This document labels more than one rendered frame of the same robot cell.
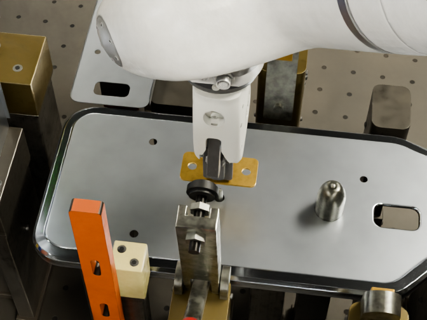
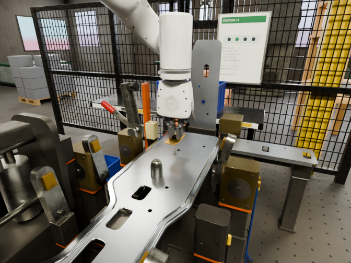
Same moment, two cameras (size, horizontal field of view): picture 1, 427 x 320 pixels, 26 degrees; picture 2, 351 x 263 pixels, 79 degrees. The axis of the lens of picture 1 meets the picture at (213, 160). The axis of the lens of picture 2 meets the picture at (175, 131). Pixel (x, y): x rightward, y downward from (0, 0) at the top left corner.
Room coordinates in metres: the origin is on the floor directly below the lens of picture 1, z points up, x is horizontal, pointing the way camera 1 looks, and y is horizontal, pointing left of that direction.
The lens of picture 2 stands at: (0.75, -0.58, 1.32)
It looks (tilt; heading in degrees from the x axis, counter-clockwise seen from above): 22 degrees down; 105
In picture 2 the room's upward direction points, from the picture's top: straight up
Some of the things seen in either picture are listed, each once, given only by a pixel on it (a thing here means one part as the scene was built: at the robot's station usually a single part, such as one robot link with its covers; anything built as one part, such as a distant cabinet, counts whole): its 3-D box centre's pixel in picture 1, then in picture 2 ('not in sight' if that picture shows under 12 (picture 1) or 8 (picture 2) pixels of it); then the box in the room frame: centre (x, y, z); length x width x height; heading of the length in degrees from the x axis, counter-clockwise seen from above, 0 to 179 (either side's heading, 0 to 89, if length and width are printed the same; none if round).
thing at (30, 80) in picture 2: not in sight; (45, 78); (-3.91, 3.84, 0.54); 1.09 x 0.74 x 1.09; 77
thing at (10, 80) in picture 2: not in sight; (35, 72); (-6.36, 5.79, 0.37); 1.89 x 1.73 x 0.75; 77
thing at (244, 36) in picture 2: not in sight; (240, 50); (0.76, 0.53, 1.30); 0.23 x 0.02 x 0.31; 173
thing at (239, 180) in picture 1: (219, 167); (175, 137); (0.59, -0.01, 1.06); 0.08 x 0.04 x 0.01; 83
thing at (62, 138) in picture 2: not in sight; (68, 207); (0.34, -0.22, 0.91); 0.07 x 0.05 x 0.42; 173
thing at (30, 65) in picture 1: (30, 146); (227, 156); (0.75, 0.25, 0.88); 0.08 x 0.08 x 0.36; 83
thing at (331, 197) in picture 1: (330, 200); (156, 169); (0.57, -0.13, 1.02); 0.03 x 0.03 x 0.07
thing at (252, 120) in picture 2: not in sight; (172, 108); (0.44, 0.45, 1.02); 0.90 x 0.22 x 0.03; 173
